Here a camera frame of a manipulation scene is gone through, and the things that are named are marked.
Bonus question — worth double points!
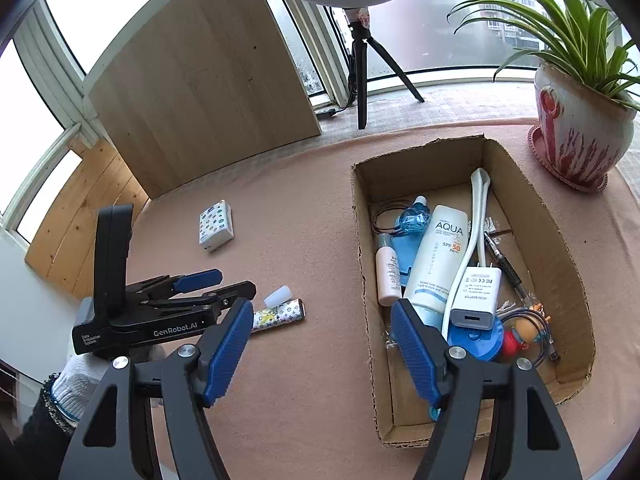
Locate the blue round tape measure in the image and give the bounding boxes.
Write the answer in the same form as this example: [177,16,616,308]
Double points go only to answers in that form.
[448,320,504,362]

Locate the dark blue hair tie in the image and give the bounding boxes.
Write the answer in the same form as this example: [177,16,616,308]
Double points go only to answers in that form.
[499,308,561,369]

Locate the white usb wall charger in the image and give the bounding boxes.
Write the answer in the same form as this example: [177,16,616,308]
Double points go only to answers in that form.
[449,266,502,330]

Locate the black clear gel pen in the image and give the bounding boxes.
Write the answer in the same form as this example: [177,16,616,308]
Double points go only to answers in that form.
[484,232,533,308]

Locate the white sunscreen bottle blue cap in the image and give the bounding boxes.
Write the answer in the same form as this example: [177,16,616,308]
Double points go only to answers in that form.
[405,205,469,330]

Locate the small pink lotion bottle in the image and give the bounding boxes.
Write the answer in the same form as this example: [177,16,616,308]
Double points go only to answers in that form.
[375,233,402,307]

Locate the blue rectangular tag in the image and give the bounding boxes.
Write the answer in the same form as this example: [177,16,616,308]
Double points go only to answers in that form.
[392,232,423,287]

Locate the maroon hair tie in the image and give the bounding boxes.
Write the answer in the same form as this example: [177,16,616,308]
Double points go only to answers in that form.
[371,199,411,235]

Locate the blue eye drop bottle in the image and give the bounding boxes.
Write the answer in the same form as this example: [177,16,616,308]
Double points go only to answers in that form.
[395,195,432,236]

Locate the white neck roller massager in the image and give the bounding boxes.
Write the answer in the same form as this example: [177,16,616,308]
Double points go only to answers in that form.
[440,168,490,341]

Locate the cartoon doll keychain red hat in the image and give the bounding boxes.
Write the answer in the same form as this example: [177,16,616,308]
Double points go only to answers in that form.
[498,302,552,366]

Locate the white gloved left hand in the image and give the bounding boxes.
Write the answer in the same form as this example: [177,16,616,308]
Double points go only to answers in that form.
[50,353,112,427]

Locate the patterned white lighter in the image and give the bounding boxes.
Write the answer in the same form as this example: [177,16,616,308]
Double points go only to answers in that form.
[252,299,305,333]

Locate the patterned tissue pack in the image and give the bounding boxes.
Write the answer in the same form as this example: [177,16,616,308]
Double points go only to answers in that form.
[198,200,234,252]

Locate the translucent white cap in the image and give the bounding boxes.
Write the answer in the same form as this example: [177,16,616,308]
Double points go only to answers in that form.
[264,285,293,309]

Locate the light wooden slat panel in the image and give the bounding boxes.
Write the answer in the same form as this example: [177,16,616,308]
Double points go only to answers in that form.
[25,140,149,299]

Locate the brown cardboard box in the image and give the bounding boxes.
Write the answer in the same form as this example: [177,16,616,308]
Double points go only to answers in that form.
[352,136,596,448]

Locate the large wooden board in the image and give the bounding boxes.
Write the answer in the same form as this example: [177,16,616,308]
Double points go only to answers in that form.
[86,0,320,198]

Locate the black plug on sill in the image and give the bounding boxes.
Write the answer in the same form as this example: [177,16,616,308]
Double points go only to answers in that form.
[316,107,340,120]

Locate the black tripod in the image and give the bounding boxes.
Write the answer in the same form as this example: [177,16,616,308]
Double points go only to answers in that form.
[344,8,424,130]

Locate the red white flower pot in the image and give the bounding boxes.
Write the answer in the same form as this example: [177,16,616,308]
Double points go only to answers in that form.
[527,62,637,193]

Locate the green spider plant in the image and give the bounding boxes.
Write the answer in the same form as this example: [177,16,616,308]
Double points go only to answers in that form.
[448,0,639,112]

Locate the black tracking camera left gripper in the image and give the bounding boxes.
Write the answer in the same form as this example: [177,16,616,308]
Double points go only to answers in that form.
[93,204,134,320]

